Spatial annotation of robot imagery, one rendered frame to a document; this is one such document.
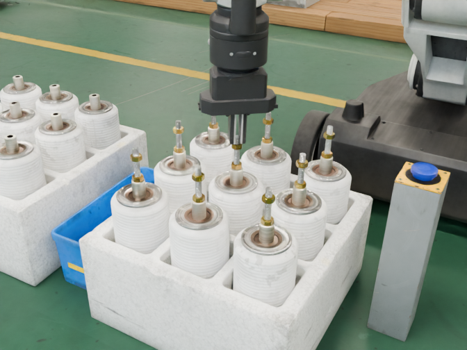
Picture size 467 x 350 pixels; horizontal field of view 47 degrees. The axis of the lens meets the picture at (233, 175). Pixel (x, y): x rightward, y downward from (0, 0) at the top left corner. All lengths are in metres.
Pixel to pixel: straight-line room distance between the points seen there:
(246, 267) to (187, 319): 0.15
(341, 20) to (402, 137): 1.55
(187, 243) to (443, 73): 0.79
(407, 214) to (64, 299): 0.65
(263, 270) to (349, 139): 0.56
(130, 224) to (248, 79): 0.30
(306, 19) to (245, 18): 2.09
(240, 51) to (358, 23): 1.99
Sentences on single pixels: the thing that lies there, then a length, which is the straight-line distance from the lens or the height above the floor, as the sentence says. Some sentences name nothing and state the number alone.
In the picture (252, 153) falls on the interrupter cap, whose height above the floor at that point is 0.25.
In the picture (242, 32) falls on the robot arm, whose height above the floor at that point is 0.53.
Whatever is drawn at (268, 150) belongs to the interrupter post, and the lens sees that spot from 1.01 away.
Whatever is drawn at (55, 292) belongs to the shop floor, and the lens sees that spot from 1.13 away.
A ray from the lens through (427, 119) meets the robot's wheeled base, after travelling 1.47.
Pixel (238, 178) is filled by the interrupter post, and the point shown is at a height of 0.27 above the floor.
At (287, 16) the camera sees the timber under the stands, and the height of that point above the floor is 0.05.
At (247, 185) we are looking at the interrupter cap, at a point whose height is 0.25.
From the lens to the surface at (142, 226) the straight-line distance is 0.89.
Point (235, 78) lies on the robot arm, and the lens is 0.82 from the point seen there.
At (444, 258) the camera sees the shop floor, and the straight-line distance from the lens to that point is 1.26.
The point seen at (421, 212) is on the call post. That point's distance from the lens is 0.88.
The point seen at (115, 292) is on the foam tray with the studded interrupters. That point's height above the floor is 0.09.
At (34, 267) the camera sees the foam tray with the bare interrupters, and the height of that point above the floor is 0.05.
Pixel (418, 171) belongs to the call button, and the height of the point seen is 0.33.
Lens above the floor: 0.74
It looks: 30 degrees down
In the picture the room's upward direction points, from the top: 1 degrees clockwise
